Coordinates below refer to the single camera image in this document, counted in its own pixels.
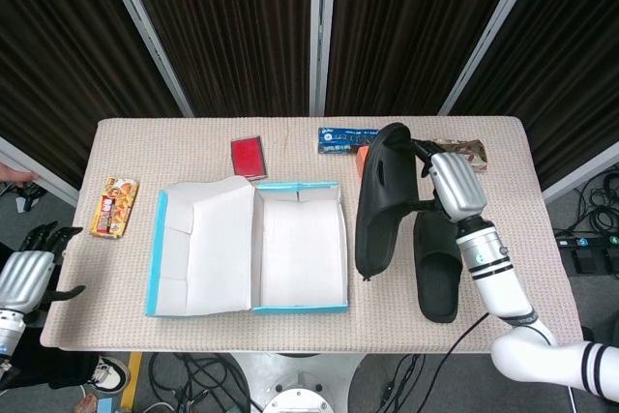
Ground black foot pedal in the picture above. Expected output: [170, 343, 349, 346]
[570, 248, 602, 275]

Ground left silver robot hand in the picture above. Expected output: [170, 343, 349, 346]
[0, 221, 88, 313]

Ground black trouser leg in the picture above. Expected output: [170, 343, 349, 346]
[0, 335, 101, 391]

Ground beige woven tablecloth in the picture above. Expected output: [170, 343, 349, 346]
[39, 115, 584, 354]

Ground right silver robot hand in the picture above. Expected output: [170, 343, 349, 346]
[410, 138, 487, 225]

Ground dark brown pleated curtain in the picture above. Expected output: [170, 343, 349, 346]
[118, 0, 316, 118]
[324, 0, 529, 118]
[0, 0, 184, 191]
[456, 0, 619, 191]

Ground white black sneaker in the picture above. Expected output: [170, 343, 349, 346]
[88, 354, 132, 393]

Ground black power strip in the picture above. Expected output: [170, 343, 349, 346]
[552, 233, 619, 251]

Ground blue cling film box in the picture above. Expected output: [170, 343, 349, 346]
[317, 127, 384, 156]

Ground yellow biscuit box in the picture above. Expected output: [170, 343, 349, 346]
[88, 176, 141, 240]

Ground black floor cable bundle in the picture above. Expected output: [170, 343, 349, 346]
[146, 353, 253, 413]

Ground red flat case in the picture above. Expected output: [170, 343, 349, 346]
[229, 135, 270, 183]

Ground black slipper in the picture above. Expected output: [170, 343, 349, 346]
[354, 122, 422, 284]
[412, 211, 465, 324]

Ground gold red snack packet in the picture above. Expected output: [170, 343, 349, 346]
[432, 137, 489, 174]

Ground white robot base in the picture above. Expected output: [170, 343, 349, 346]
[230, 351, 365, 413]

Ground light blue shoe box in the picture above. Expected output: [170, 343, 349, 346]
[145, 176, 351, 319]

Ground yellow floor tape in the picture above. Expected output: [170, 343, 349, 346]
[119, 351, 145, 410]

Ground grey metal partition post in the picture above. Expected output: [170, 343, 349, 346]
[541, 153, 619, 205]
[0, 135, 82, 207]
[309, 0, 339, 118]
[436, 0, 551, 117]
[95, 0, 195, 118]

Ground person's bare hand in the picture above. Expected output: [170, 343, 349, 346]
[0, 162, 41, 188]

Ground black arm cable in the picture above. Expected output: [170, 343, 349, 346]
[424, 312, 490, 413]

